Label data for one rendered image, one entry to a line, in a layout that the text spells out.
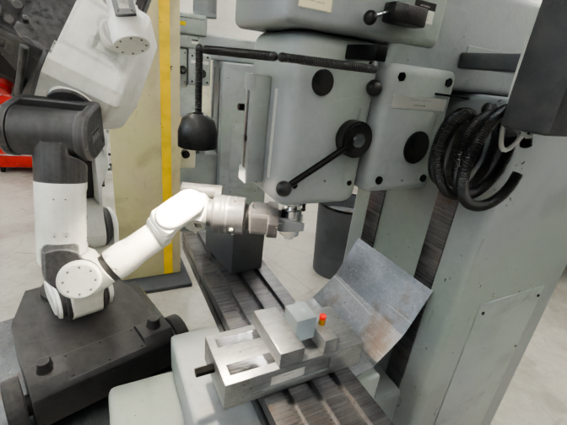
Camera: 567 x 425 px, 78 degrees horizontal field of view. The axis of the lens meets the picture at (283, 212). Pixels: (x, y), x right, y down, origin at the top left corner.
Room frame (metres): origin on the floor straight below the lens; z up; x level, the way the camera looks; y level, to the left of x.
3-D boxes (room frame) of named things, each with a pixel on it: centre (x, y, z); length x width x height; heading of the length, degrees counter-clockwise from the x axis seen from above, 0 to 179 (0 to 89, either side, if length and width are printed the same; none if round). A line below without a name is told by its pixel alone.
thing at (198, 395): (0.77, -0.02, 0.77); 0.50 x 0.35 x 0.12; 119
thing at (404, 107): (0.86, -0.19, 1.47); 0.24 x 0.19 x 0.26; 29
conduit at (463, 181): (0.72, -0.35, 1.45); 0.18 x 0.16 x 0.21; 119
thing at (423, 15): (0.68, -0.14, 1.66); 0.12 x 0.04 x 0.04; 119
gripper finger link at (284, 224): (0.73, -0.02, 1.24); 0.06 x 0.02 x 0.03; 94
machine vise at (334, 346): (0.66, -0.04, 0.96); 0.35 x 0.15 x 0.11; 119
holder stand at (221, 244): (1.13, 0.17, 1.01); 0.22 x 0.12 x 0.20; 37
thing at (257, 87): (0.71, 0.08, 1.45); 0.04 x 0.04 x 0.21; 29
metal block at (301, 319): (0.68, -0.07, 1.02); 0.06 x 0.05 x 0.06; 29
